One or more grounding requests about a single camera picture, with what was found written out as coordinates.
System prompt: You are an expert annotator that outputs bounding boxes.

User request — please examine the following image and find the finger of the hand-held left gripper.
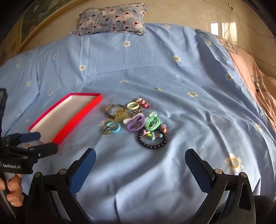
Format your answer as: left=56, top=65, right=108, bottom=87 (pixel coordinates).
left=22, top=142, right=58, bottom=161
left=6, top=132, right=41, bottom=143

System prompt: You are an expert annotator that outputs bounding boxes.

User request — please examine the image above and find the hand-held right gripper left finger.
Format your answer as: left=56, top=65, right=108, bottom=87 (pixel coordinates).
left=26, top=148, right=97, bottom=224

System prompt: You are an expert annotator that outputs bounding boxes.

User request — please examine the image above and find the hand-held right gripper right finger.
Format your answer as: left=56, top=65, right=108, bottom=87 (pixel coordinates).
left=185, top=149, right=254, bottom=224

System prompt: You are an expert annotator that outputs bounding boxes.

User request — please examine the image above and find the red shallow box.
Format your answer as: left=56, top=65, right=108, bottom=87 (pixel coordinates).
left=28, top=93, right=103, bottom=146

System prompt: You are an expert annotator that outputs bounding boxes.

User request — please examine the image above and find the blue plastic ring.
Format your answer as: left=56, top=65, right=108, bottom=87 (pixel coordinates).
left=106, top=122, right=121, bottom=133

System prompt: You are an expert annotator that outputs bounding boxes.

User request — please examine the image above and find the black bead bracelet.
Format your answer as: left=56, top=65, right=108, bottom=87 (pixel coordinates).
left=137, top=129, right=168, bottom=149

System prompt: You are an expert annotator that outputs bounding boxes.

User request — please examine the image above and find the colourful bead bracelet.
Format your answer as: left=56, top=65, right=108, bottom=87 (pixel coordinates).
left=143, top=125, right=167, bottom=140

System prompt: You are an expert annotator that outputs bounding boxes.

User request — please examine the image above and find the gold hair clip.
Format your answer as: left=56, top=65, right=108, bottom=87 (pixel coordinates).
left=112, top=113, right=130, bottom=124

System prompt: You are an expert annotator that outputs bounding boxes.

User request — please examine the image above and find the purple bracelet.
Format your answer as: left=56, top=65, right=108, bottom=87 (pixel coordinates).
left=127, top=114, right=145, bottom=131

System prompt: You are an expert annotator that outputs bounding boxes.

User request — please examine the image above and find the gold wrist watch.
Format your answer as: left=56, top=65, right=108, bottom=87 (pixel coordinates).
left=105, top=104, right=127, bottom=118

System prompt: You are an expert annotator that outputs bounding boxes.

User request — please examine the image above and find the green bracelet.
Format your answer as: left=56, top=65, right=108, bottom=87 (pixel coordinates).
left=145, top=111, right=161, bottom=131

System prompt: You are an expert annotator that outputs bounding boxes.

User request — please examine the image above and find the person's left hand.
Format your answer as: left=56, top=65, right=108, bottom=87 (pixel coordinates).
left=0, top=173, right=24, bottom=207

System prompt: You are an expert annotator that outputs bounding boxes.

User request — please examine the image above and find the blue flowered bedsheet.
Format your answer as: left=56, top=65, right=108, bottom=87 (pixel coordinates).
left=0, top=23, right=276, bottom=218

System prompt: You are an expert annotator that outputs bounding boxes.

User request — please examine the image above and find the pink printed blanket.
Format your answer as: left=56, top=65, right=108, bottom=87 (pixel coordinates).
left=216, top=35, right=276, bottom=130

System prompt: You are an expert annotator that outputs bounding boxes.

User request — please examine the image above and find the blue patterned pillow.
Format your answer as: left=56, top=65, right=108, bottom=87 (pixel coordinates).
left=69, top=3, right=149, bottom=37

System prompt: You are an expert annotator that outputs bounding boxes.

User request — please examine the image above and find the pink bead hair tie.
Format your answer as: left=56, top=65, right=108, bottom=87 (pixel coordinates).
left=135, top=98, right=150, bottom=109

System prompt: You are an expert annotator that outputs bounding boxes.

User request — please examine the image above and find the framed wall picture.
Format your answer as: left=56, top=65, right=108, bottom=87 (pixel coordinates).
left=19, top=0, right=87, bottom=50

